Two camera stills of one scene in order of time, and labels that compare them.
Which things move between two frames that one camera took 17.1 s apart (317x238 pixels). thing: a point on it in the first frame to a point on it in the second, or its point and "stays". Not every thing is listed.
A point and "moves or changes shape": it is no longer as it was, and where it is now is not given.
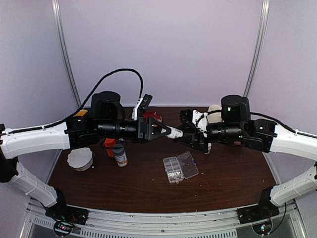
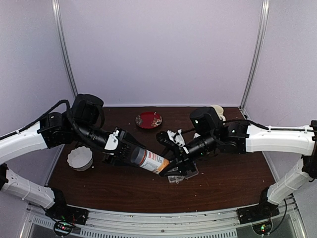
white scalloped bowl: (80, 159) stays
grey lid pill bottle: (119, 151) moves or changes shape
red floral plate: (153, 114) stays
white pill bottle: (175, 133) moves or changes shape
